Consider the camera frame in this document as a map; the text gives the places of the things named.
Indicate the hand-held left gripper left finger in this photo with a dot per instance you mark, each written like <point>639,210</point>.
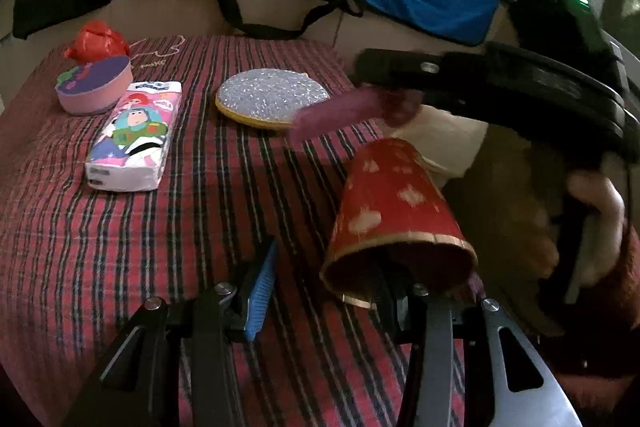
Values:
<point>260,292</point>

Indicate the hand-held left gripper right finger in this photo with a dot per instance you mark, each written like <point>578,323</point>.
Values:
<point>437,337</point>

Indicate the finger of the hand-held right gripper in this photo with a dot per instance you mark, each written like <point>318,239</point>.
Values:
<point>425,72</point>
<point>345,112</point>

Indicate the red paper cup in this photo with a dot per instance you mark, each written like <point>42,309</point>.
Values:
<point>390,202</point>

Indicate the person's right forearm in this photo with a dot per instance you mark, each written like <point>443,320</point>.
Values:
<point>625,312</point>

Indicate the person's right hand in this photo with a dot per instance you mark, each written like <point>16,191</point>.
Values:
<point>600,217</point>

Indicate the silver glitter round purse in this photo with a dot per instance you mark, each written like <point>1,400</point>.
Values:
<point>270,97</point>

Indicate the red plaid tablecloth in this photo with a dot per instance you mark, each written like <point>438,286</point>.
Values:
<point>150,257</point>

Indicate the cartoon print tissue pack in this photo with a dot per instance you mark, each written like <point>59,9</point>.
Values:
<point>135,132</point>

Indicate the pink round box purple lid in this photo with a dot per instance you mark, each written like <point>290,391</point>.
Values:
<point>92,89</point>

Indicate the red plastic bag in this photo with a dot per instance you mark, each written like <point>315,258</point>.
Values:
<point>97,39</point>

